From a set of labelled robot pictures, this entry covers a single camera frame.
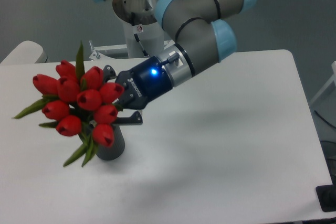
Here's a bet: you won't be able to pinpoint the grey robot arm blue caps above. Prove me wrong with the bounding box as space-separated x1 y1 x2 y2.
94 0 257 110

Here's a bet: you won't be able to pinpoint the black device at table corner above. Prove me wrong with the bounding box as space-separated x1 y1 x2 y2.
316 185 335 212

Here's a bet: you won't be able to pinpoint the white pedestal base frame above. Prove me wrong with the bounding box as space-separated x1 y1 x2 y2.
88 39 176 62

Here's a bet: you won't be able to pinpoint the dark grey ribbed vase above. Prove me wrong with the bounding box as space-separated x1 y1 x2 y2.
83 124 125 164

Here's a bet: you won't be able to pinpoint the red tulip bouquet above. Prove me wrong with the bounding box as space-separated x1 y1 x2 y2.
14 46 124 166

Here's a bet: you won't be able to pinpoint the black pedestal cable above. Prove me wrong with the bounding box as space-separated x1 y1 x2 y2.
131 11 150 58

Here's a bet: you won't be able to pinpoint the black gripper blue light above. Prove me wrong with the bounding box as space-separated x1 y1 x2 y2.
103 56 173 125

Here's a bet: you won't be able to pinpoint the black cable on floor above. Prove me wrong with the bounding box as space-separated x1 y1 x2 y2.
314 110 336 127

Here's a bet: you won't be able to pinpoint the white frame at right edge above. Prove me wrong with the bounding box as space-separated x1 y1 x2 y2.
309 61 335 109

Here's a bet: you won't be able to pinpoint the white chair armrest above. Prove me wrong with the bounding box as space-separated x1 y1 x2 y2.
1 40 49 66

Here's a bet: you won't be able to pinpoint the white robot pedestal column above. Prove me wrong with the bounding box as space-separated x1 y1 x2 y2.
112 0 164 57

